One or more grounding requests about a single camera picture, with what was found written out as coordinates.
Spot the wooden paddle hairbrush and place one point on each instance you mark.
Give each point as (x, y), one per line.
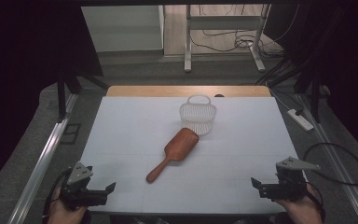
(180, 146)

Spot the black curtain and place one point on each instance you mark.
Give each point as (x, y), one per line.
(21, 62)
(348, 62)

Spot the white cabinet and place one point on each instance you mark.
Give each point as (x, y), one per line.
(122, 28)

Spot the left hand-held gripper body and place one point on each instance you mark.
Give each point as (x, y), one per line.
(74, 193)

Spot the white table mat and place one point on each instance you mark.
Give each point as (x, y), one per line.
(130, 140)

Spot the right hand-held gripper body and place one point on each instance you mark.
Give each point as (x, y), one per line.
(289, 186)

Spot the white metal desk frame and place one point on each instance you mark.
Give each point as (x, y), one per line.
(222, 23)

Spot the white plastic basket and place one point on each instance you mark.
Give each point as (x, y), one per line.
(199, 116)

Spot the person's right hand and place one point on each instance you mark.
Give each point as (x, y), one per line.
(303, 211)

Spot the white power strip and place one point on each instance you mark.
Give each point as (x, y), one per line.
(300, 120)

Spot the person's plaid clothing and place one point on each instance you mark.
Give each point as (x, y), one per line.
(149, 221)

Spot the aluminium rail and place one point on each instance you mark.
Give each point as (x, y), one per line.
(40, 168)
(338, 168)

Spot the person's left hand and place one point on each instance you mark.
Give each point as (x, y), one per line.
(63, 216)

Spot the black metal stand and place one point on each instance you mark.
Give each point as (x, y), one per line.
(315, 99)
(61, 96)

